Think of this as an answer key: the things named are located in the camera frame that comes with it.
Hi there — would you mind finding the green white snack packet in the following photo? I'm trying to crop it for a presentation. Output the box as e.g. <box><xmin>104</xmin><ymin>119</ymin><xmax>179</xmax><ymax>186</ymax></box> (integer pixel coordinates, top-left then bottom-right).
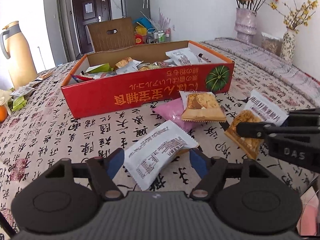
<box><xmin>85</xmin><ymin>63</ymin><xmax>113</xmax><ymax>74</ymax></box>

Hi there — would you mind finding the pink snack packet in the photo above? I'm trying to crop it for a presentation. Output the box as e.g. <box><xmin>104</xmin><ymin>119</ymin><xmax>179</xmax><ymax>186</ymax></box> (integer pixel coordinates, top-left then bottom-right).
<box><xmin>154</xmin><ymin>98</ymin><xmax>199</xmax><ymax>132</ymax></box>

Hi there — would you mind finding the white silk flower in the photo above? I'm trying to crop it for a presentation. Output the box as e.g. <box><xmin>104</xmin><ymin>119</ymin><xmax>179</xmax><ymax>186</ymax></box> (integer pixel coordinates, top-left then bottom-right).
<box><xmin>0</xmin><ymin>89</ymin><xmax>12</xmax><ymax>115</ymax></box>

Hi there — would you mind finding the cracker snack packet white orange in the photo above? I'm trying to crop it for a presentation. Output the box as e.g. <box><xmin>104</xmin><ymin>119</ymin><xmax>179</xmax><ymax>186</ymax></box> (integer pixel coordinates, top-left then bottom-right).
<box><xmin>116</xmin><ymin>57</ymin><xmax>142</xmax><ymax>75</ymax></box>

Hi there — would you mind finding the dark brown entrance door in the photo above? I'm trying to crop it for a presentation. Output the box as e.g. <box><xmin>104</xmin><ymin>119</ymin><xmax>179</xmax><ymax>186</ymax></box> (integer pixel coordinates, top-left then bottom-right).
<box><xmin>72</xmin><ymin>0</ymin><xmax>112</xmax><ymax>54</ymax></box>

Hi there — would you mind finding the orange mandarin rear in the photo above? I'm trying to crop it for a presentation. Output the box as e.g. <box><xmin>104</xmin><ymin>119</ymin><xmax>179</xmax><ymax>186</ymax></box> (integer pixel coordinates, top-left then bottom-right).
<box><xmin>0</xmin><ymin>105</ymin><xmax>8</xmax><ymax>122</ymax></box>

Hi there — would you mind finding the orange cracker packet flat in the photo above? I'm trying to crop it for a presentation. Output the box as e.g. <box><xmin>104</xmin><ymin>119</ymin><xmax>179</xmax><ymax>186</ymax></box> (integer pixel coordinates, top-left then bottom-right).
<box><xmin>180</xmin><ymin>91</ymin><xmax>226</xmax><ymax>122</ymax></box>

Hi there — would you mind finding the green snack packet on table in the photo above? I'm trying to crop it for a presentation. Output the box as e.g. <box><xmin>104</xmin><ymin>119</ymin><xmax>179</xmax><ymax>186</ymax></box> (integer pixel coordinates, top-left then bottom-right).
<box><xmin>11</xmin><ymin>96</ymin><xmax>27</xmax><ymax>112</ymax></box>

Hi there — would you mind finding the calligraphy print tablecloth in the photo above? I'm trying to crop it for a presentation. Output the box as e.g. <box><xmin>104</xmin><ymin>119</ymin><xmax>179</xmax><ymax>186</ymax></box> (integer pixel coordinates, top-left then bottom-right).
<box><xmin>1</xmin><ymin>38</ymin><xmax>319</xmax><ymax>227</ymax></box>

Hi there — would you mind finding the cream thermos jug grey handle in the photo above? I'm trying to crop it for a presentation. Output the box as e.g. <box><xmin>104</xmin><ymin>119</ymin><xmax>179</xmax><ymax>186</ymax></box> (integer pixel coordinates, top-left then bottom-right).
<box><xmin>1</xmin><ymin>21</ymin><xmax>37</xmax><ymax>89</ymax></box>

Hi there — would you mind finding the red cardboard snack box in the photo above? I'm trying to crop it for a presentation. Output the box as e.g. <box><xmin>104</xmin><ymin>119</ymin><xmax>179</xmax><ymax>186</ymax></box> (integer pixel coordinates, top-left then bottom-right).
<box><xmin>61</xmin><ymin>41</ymin><xmax>235</xmax><ymax>119</ymax></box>

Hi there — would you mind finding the pink ribbed flower vase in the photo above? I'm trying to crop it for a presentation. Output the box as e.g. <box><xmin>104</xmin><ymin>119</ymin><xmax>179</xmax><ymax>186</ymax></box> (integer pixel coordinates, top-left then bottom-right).
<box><xmin>234</xmin><ymin>8</ymin><xmax>257</xmax><ymax>43</ymax></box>

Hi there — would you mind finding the clear jar with grains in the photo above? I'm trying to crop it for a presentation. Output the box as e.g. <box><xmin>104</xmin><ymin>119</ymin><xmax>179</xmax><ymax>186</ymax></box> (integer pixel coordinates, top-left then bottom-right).
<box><xmin>261</xmin><ymin>32</ymin><xmax>283</xmax><ymax>56</ymax></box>

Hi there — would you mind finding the white snack packet back side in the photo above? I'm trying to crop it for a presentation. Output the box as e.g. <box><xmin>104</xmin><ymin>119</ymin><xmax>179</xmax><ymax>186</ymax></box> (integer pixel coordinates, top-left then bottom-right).
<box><xmin>124</xmin><ymin>120</ymin><xmax>199</xmax><ymax>191</ymax></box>

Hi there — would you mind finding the floral patterned small vase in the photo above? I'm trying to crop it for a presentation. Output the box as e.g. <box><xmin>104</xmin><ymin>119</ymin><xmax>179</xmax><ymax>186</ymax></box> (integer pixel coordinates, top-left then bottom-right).
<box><xmin>280</xmin><ymin>28</ymin><xmax>296</xmax><ymax>64</ymax></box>

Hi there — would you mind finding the wire storage trolley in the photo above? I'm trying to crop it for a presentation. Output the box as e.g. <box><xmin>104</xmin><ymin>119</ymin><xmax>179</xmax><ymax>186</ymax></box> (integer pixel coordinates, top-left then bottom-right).
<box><xmin>146</xmin><ymin>28</ymin><xmax>171</xmax><ymax>44</ymax></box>

